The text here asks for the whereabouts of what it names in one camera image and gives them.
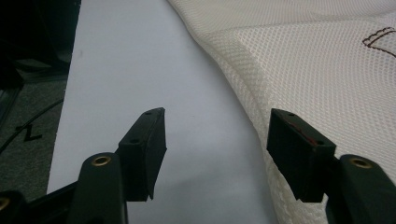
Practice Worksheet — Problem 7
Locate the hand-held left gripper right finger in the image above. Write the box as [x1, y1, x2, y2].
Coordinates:
[266, 107, 337, 203]

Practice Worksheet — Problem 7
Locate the white mesh laundry bag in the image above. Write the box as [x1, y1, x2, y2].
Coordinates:
[167, 0, 396, 224]

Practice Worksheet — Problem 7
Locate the black cable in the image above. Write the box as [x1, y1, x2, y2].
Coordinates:
[0, 98, 65, 154]

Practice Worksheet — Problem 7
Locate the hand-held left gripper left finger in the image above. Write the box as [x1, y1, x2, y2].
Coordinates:
[118, 107, 168, 203]

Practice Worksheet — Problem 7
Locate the dark furniture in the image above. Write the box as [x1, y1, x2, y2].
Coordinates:
[0, 0, 82, 91]

